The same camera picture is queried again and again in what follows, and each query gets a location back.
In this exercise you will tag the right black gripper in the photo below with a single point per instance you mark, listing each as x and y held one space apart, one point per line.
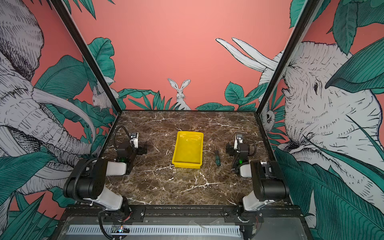
230 147

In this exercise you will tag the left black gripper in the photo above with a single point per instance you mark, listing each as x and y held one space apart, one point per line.
139 151

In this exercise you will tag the green handled screwdriver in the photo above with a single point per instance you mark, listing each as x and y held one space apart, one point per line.
217 156

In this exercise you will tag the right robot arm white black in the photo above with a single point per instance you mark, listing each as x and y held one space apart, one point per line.
267 179

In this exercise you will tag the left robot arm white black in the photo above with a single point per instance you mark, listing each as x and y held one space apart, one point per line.
86 183

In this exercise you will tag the yellow plastic bin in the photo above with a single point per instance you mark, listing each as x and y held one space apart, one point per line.
188 153

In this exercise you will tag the small circuit board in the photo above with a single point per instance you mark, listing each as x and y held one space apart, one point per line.
120 229

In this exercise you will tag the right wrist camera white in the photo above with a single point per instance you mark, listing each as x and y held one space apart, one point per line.
238 140

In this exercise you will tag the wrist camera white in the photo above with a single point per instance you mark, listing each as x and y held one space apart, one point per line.
238 140
134 139

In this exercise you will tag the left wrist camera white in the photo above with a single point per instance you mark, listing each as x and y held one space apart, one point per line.
134 139

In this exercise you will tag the black mounting rail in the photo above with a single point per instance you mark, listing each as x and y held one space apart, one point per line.
229 213

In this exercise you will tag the white slotted cable duct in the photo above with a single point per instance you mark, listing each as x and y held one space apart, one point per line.
157 230

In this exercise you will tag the left black frame post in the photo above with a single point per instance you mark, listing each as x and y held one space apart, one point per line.
84 49

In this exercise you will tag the black frame post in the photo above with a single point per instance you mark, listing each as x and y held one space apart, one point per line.
84 49
307 15

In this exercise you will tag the right black frame post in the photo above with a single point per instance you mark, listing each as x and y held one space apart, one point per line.
307 15

